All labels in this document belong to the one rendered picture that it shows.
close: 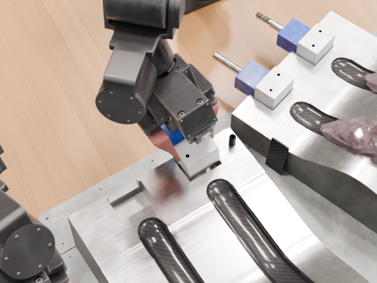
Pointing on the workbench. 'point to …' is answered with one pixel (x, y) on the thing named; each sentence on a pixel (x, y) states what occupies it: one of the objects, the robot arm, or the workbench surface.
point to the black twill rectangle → (277, 155)
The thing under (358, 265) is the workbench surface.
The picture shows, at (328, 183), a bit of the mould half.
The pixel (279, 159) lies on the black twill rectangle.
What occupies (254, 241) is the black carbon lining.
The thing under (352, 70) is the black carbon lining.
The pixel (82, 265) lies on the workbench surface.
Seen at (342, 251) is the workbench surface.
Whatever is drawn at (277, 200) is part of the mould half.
